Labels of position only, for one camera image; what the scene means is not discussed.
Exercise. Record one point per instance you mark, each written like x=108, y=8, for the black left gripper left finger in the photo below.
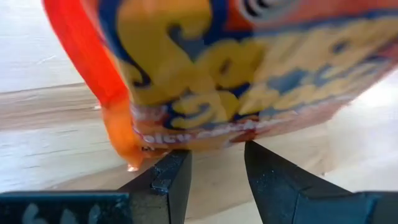
x=155, y=199

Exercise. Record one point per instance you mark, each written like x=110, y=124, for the red-orange spicy noodle pack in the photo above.
x=217, y=68

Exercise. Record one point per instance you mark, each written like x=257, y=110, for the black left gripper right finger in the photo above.
x=286, y=199

